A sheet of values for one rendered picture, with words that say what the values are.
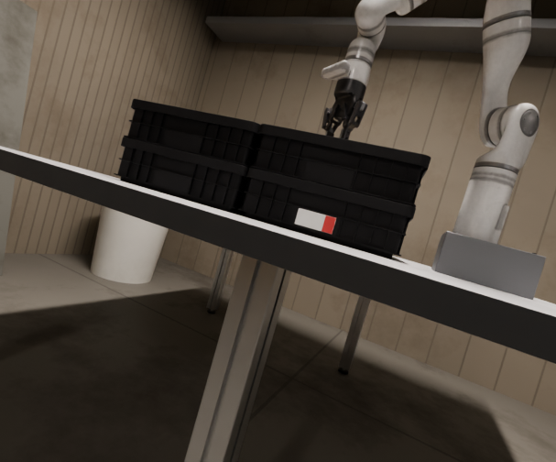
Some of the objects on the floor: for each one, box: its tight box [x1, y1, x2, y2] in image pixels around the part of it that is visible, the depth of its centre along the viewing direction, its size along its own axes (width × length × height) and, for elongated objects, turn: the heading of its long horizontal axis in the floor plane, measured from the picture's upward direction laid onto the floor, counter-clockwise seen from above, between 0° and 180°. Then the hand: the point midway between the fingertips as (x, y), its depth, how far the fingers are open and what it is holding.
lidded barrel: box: [91, 206, 169, 284], centre depth 246 cm, size 52×52×64 cm
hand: (335, 139), depth 83 cm, fingers open, 5 cm apart
